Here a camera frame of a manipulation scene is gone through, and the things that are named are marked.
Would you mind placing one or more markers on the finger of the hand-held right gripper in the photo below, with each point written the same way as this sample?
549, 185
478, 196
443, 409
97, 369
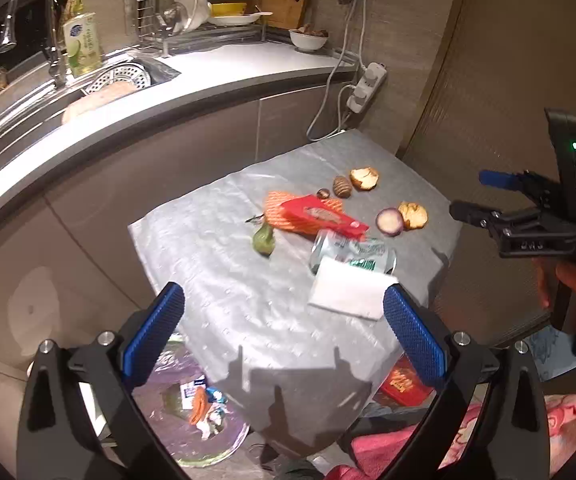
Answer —
473, 214
493, 178

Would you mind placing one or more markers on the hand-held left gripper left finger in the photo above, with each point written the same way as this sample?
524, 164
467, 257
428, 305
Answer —
155, 330

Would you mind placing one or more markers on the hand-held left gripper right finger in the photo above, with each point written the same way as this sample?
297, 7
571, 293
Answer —
413, 335

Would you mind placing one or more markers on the purple onion half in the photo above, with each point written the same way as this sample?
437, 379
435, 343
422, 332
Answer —
390, 221

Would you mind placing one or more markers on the crushed green white can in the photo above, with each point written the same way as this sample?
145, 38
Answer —
348, 249

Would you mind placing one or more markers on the bin with purple bag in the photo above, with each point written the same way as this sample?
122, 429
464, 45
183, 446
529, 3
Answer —
172, 440

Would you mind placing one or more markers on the red snack packet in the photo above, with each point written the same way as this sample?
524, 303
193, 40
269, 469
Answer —
318, 212

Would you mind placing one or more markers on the red cardboard box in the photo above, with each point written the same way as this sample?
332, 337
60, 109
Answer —
403, 385

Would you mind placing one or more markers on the bread piece near onion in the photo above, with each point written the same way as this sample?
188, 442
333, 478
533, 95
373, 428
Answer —
414, 216

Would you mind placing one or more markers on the white paper tissue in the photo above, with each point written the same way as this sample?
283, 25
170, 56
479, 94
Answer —
348, 290

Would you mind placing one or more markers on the orange peel strip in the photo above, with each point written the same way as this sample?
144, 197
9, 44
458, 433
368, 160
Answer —
197, 405

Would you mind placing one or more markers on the blue white wrapper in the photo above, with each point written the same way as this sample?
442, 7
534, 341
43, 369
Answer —
215, 397

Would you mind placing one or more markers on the bread piece at back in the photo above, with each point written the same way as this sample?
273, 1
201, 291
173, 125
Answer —
365, 178

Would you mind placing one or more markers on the brown chestnut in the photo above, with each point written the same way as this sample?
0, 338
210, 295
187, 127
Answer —
323, 193

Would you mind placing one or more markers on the white power strip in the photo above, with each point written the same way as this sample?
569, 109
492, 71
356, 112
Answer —
365, 87

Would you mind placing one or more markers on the orange foam fruit net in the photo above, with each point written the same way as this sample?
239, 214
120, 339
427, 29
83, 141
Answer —
277, 212

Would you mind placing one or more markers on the grey kitchen counter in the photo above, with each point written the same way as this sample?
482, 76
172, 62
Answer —
192, 125

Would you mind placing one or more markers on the white bowl of nuts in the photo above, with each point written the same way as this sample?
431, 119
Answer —
308, 40

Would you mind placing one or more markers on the pink dish cloth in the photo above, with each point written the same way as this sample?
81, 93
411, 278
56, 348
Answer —
97, 101

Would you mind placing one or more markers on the round metal steamer rack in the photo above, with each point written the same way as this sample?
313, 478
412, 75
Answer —
120, 77

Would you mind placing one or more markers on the steel sink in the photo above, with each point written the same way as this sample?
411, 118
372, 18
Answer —
32, 105

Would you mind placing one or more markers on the green white carton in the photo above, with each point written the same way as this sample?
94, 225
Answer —
83, 45

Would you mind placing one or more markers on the white plate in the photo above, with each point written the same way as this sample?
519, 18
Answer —
233, 20

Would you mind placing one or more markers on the clear glass bowl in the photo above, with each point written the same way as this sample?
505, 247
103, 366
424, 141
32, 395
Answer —
171, 19

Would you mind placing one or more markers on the yellow bowl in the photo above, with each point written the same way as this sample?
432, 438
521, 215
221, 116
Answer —
227, 9

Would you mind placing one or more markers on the metal dish rack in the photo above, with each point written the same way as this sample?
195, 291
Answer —
142, 10

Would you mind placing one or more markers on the chrome faucet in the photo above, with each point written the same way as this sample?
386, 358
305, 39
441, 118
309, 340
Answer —
50, 25

